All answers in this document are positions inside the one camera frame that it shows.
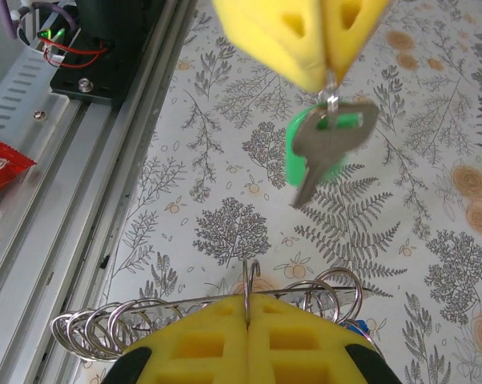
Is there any slotted grey cable duct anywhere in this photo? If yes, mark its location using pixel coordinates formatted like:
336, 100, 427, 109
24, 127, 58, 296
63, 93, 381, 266
0, 51, 72, 137

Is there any aluminium frame rail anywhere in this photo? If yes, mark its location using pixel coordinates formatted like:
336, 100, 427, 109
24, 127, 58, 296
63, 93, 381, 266
0, 39, 198, 384

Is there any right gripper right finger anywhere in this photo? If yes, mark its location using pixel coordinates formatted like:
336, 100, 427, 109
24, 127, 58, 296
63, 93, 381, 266
248, 295, 392, 384

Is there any red snack packet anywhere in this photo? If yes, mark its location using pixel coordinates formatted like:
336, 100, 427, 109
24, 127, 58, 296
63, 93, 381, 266
0, 134, 38, 207

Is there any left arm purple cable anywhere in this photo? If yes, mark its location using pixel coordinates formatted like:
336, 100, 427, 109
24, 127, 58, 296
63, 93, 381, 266
0, 0, 80, 41

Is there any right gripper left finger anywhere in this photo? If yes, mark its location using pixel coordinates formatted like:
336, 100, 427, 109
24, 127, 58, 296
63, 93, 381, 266
104, 294, 251, 384

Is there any floral tablecloth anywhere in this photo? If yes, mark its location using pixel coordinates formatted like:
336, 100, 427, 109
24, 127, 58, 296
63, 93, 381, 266
74, 0, 482, 384

